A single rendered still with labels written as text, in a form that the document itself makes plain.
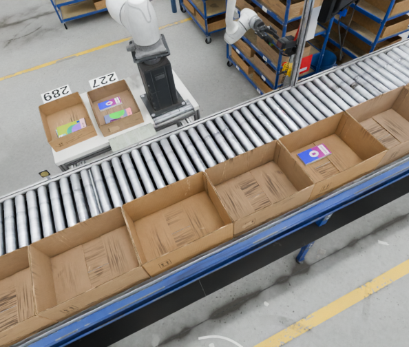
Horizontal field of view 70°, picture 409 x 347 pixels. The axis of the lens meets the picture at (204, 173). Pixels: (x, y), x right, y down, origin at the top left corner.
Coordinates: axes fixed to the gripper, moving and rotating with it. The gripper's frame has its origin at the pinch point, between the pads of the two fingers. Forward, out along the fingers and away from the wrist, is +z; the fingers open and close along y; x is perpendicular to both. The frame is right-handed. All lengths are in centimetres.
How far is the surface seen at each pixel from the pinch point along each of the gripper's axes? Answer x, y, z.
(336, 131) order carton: 4, -15, 88
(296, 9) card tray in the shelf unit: -4.1, 30.1, -16.7
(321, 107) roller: 20, 3, 57
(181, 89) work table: 20, -70, -7
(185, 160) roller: 20, -93, 55
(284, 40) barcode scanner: -14.1, -10.0, 25.1
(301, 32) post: -19.2, -1.8, 30.1
